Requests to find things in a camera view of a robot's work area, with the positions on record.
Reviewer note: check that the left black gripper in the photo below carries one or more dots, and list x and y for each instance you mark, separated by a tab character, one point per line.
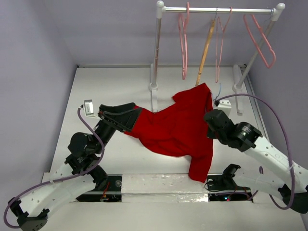
123	121

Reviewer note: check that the red t shirt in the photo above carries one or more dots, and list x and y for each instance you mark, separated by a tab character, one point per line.
180	130

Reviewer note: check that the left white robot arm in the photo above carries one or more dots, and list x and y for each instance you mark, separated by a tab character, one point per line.
81	171

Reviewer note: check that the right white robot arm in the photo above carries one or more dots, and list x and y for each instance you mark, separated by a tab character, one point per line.
289	182

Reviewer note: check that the thick pink plastic hanger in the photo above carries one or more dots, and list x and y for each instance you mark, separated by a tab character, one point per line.
182	24

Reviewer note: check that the wooden hanger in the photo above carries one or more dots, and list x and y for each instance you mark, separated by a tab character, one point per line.
205	51

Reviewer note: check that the pink plastic hanger right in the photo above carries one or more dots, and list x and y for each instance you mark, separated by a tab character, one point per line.
263	38

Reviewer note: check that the white clothes rack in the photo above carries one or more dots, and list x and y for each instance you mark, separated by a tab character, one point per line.
238	78

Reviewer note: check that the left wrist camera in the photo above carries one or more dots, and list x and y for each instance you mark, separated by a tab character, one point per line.
88	109

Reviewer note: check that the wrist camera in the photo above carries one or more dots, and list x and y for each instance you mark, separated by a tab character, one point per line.
88	109
223	105

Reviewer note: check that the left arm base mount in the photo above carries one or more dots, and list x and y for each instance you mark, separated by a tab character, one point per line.
110	193

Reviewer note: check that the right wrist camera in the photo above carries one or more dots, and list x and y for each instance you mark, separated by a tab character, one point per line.
223	105

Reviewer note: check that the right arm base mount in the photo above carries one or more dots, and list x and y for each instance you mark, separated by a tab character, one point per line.
222	188

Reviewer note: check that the thin pink wire hanger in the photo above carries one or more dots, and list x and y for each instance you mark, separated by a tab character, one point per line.
219	49

